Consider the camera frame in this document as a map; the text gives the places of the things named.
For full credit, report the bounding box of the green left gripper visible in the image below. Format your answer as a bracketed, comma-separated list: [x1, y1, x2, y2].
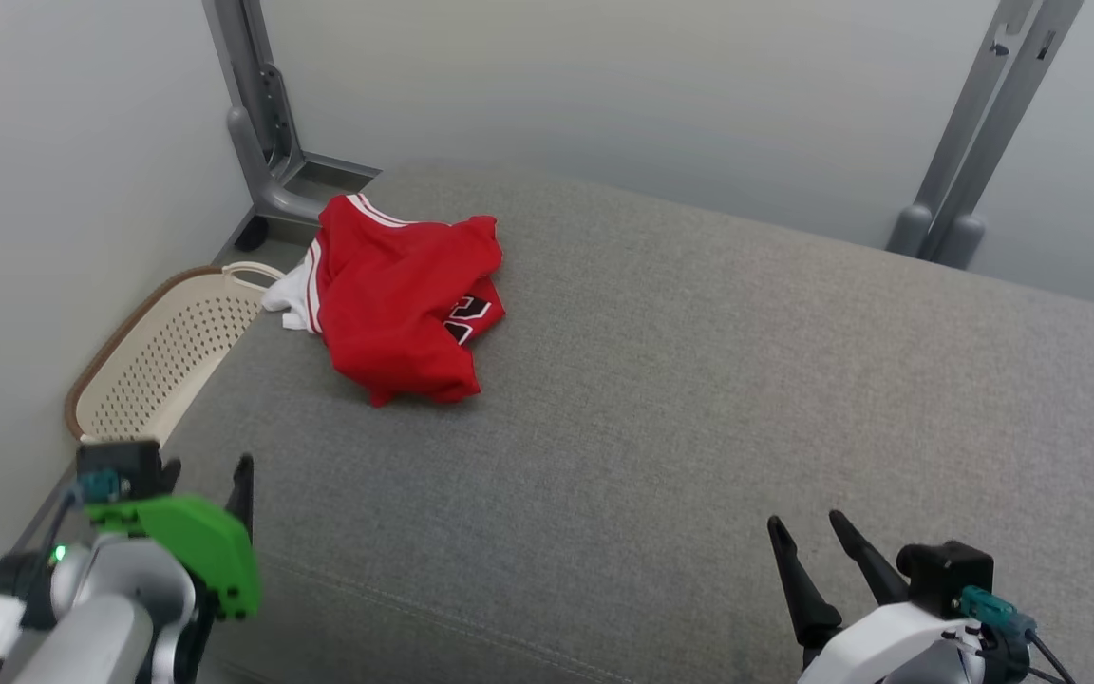
[85, 454, 263, 622]

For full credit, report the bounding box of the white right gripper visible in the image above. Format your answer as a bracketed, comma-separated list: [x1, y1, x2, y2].
[766, 510, 985, 684]

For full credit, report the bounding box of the red basketball jersey with number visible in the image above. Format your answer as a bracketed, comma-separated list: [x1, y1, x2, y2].
[262, 193, 507, 408]

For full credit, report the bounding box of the cream perforated laundry basket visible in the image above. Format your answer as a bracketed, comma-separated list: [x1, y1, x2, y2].
[65, 261, 287, 446]

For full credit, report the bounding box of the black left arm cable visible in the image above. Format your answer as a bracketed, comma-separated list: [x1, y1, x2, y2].
[29, 484, 92, 571]

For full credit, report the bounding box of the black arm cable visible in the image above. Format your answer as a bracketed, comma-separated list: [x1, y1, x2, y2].
[960, 586, 1080, 684]
[29, 484, 92, 571]

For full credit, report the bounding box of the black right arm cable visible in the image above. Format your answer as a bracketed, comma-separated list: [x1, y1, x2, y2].
[960, 586, 1080, 684]

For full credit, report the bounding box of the grey metal frame with foot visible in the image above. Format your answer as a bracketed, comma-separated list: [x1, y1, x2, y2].
[202, 0, 382, 253]

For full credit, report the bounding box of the grey metal double-post frame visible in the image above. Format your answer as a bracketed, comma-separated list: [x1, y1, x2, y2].
[886, 0, 1085, 270]

